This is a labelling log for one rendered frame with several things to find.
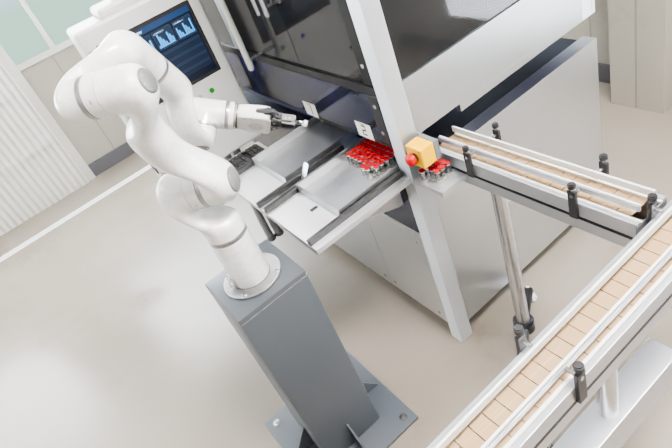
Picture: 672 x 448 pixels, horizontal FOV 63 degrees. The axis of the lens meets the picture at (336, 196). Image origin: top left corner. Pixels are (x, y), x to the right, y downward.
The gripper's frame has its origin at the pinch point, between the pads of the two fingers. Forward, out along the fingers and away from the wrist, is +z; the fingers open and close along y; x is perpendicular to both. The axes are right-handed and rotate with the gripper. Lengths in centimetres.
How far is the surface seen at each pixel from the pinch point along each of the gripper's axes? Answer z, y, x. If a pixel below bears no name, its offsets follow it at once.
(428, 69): 40.9, 10.0, 17.8
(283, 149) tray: 1, -56, 15
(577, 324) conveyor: 62, 42, -61
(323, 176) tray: 15.4, -33.6, -3.4
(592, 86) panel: 122, -28, 45
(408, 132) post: 37.6, -0.4, 1.1
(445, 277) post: 66, -48, -34
